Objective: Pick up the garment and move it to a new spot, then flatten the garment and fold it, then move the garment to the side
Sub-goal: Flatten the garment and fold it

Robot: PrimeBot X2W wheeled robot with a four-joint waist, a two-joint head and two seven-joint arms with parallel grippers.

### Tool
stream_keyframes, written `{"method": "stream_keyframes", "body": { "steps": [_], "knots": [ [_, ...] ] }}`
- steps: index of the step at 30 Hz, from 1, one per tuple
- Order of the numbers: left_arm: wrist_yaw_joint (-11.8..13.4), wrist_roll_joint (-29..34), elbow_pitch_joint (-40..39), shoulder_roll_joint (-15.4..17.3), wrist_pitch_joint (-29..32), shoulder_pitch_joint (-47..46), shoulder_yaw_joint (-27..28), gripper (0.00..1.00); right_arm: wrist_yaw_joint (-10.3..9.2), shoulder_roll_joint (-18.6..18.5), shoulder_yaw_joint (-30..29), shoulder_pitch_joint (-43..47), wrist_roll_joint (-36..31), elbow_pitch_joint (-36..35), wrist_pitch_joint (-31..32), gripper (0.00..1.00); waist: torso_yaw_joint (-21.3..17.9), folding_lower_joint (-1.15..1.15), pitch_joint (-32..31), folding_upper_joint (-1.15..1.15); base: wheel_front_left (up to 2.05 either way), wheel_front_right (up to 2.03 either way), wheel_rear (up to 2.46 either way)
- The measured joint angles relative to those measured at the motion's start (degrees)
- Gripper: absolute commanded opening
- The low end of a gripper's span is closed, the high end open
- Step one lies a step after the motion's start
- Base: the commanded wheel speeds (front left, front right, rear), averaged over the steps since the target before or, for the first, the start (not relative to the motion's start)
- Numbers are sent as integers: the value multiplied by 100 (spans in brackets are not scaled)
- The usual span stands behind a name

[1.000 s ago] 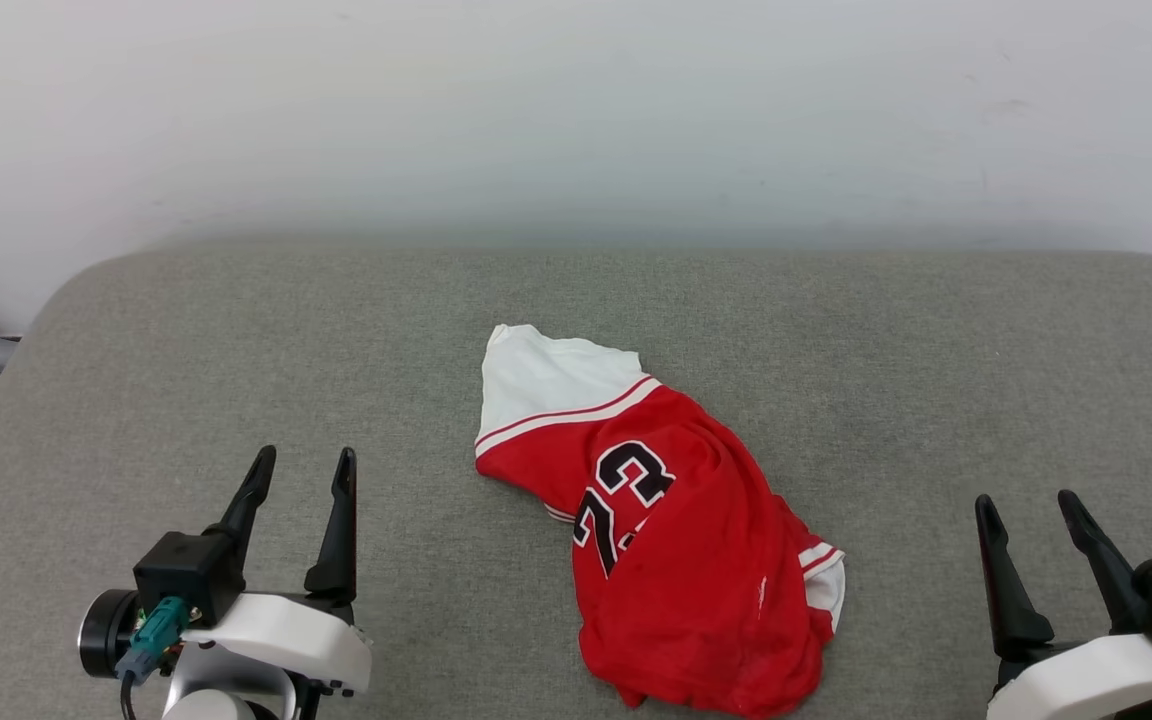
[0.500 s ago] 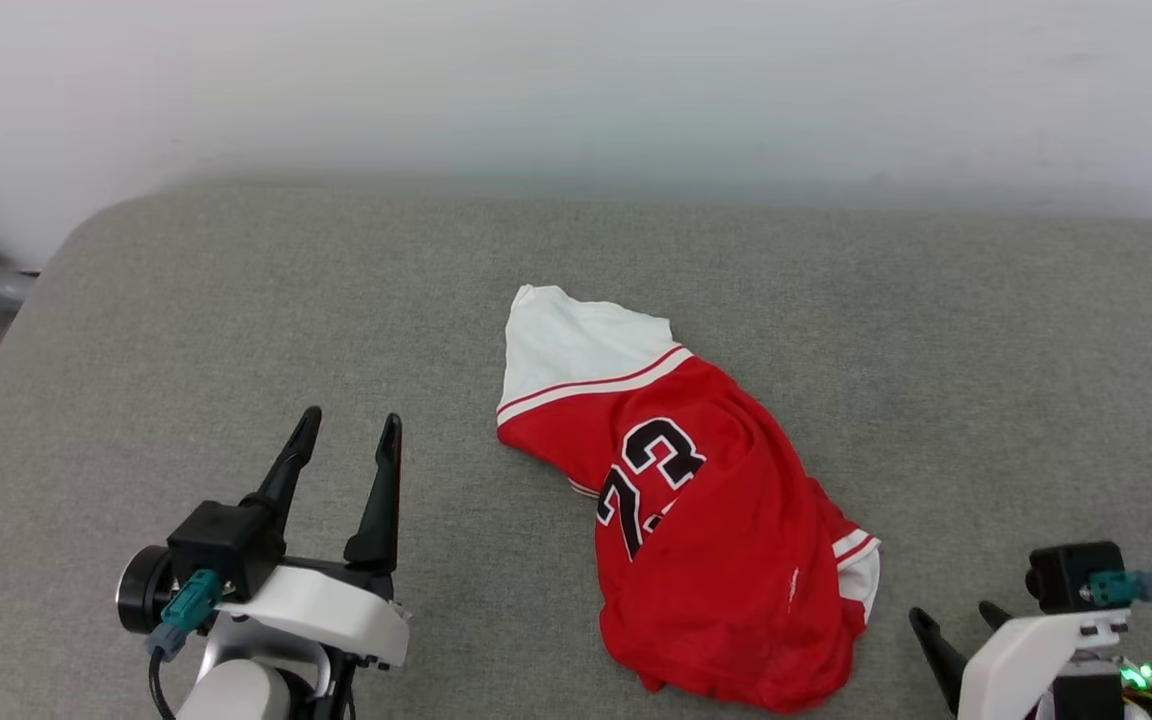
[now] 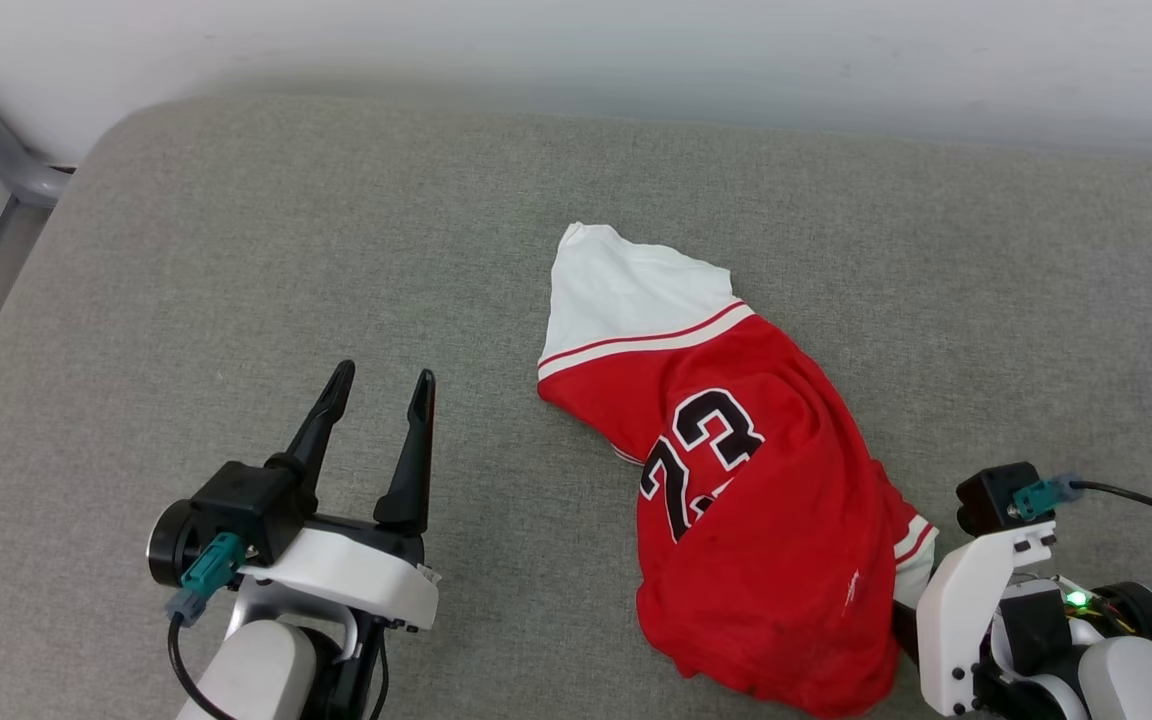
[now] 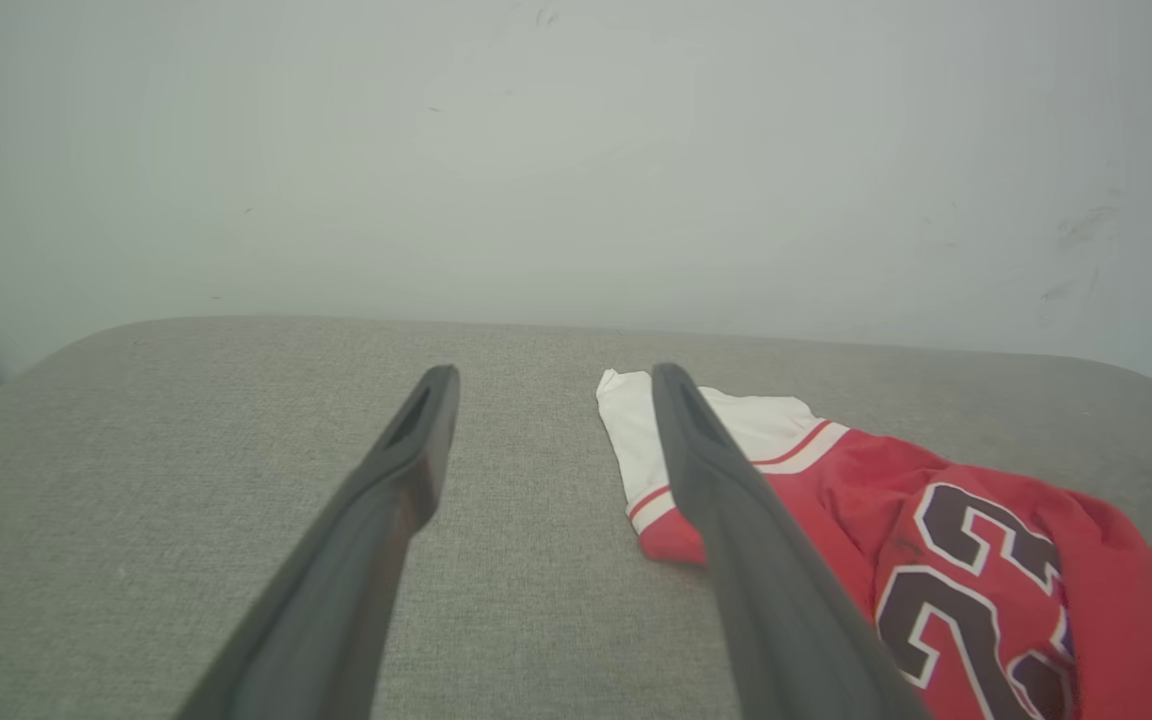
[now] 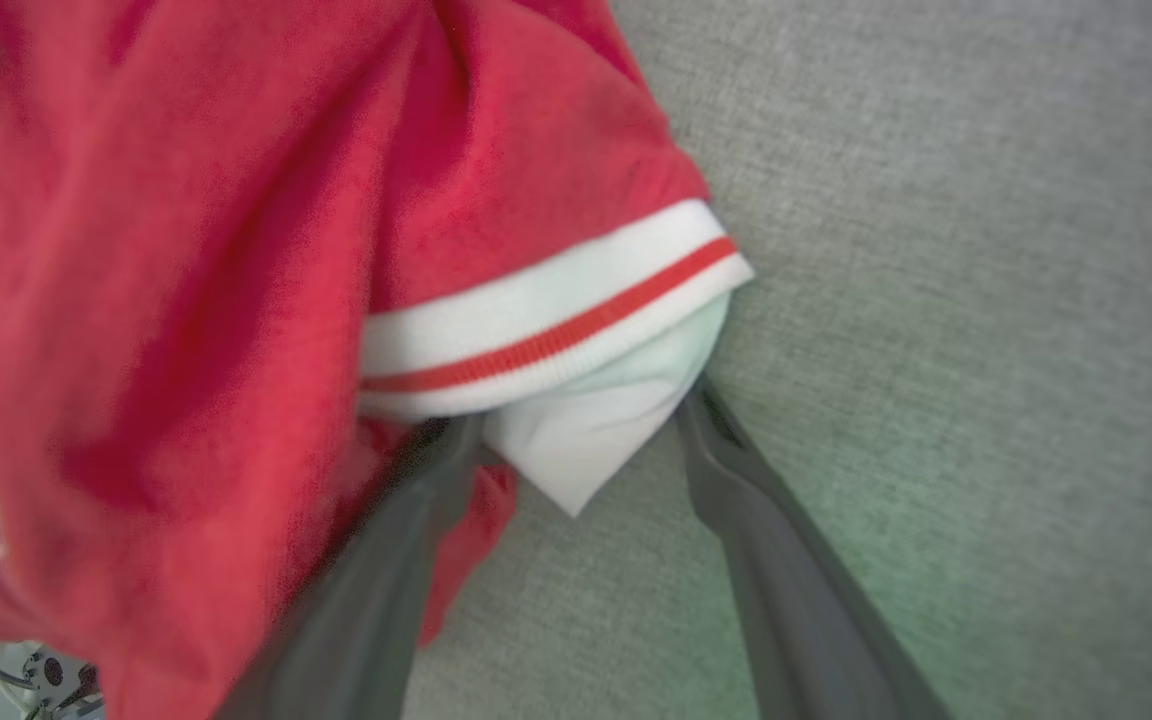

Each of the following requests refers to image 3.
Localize grey metal frame rail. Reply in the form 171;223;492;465
0;40;74;441

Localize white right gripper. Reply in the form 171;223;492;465
891;520;1089;718

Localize red white number 23 jersey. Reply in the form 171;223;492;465
537;222;940;719

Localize black cable teal plug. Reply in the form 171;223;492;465
165;532;249;720
1012;472;1152;524

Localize grey fabric sofa seat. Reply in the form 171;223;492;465
0;90;1152;720

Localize black left cable teal plug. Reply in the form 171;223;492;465
165;532;249;720

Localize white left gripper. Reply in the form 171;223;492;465
228;360;441;637

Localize black right cable teal plug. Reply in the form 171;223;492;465
1012;472;1152;524

